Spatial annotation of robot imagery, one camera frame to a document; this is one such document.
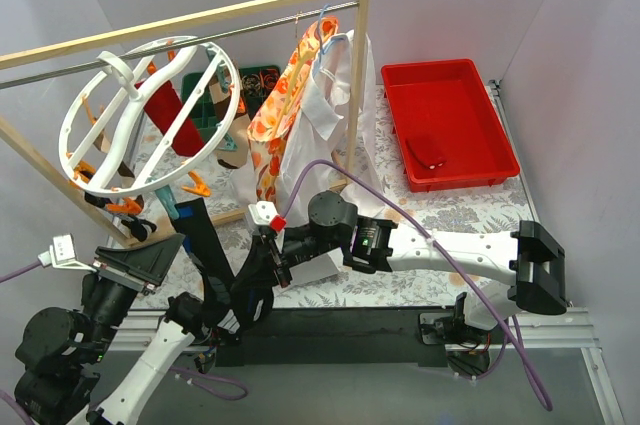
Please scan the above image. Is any red sock front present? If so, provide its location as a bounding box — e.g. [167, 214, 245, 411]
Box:
[406, 135, 447, 170]

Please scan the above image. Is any black sock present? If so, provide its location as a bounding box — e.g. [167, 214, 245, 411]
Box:
[84, 192, 157, 242]
[171, 198, 274, 335]

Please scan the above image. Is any white shirt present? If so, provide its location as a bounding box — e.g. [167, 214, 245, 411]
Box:
[229, 29, 387, 286]

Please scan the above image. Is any floral table mat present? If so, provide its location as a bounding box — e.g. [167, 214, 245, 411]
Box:
[134, 85, 534, 310]

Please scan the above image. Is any orange clip rim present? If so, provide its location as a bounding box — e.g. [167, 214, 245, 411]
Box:
[181, 171, 211, 197]

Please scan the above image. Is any teal clothes clip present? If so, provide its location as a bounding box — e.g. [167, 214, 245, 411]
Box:
[154, 185, 180, 220]

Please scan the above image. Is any orange floral dress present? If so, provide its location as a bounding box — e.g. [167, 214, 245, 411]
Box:
[247, 22, 318, 203]

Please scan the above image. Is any green compartment box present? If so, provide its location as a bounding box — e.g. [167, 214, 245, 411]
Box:
[180, 65, 281, 131]

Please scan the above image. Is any red sock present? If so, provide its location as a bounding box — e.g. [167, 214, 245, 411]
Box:
[406, 135, 447, 170]
[144, 82, 204, 157]

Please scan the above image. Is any white round clip hanger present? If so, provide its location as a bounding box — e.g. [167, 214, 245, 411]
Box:
[58, 36, 241, 198]

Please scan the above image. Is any wooden clothes rack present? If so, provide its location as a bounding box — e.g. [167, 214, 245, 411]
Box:
[1, 0, 370, 247]

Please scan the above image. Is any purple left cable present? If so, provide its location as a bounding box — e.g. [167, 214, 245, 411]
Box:
[0, 259, 44, 286]

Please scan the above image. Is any red plastic tray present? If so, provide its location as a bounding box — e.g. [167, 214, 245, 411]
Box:
[381, 58, 520, 193]

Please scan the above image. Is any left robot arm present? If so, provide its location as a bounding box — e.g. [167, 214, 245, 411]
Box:
[8, 234, 213, 424]

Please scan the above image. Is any beige brown striped sock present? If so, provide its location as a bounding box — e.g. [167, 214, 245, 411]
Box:
[209, 73, 250, 169]

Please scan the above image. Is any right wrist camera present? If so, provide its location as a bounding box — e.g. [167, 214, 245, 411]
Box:
[245, 201, 286, 233]

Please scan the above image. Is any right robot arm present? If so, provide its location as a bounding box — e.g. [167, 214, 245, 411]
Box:
[233, 191, 568, 343]

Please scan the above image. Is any black base bar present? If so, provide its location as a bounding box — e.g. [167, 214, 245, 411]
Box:
[215, 307, 451, 368]

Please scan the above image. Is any red sock rear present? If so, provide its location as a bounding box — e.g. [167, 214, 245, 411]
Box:
[144, 82, 204, 157]

